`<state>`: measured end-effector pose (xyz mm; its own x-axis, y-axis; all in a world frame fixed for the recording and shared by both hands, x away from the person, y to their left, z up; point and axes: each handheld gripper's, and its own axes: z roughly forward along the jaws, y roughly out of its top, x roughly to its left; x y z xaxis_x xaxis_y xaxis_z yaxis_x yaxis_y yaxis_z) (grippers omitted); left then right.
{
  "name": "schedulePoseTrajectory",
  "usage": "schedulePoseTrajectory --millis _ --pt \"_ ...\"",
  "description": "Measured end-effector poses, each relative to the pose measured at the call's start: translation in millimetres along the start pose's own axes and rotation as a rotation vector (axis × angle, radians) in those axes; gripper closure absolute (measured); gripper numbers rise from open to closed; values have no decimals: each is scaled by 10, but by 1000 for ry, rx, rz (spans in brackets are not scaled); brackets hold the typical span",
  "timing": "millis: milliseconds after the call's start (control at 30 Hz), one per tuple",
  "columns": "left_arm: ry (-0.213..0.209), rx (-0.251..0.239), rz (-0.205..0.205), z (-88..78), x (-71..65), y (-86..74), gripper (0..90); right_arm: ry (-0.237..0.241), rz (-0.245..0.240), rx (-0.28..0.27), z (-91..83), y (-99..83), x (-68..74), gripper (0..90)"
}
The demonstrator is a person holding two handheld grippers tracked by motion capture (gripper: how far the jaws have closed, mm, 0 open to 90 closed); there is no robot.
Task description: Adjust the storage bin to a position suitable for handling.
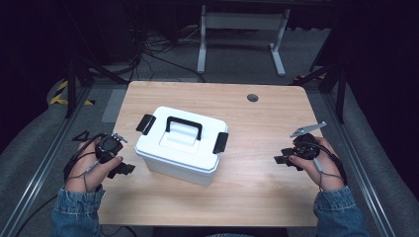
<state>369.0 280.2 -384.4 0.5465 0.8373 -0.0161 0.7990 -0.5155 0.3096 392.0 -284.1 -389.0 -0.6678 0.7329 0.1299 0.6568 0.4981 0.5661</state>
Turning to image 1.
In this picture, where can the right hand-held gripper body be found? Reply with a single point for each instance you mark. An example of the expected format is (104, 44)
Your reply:
(306, 141)

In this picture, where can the yellow black hazard tape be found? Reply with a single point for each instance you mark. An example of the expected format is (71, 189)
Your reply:
(67, 97)

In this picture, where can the person's left hand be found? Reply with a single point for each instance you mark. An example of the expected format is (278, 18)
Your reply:
(92, 166)

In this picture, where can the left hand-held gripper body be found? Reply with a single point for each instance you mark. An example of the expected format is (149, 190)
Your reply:
(107, 148)

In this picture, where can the person's right hand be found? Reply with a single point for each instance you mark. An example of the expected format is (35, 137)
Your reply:
(321, 168)

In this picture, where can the black tripod stand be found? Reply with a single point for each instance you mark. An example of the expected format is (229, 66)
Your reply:
(84, 79)
(329, 85)

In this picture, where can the white metal desk frame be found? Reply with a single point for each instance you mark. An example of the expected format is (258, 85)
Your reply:
(242, 38)

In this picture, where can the white plastic storage box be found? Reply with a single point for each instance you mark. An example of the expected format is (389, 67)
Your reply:
(184, 146)

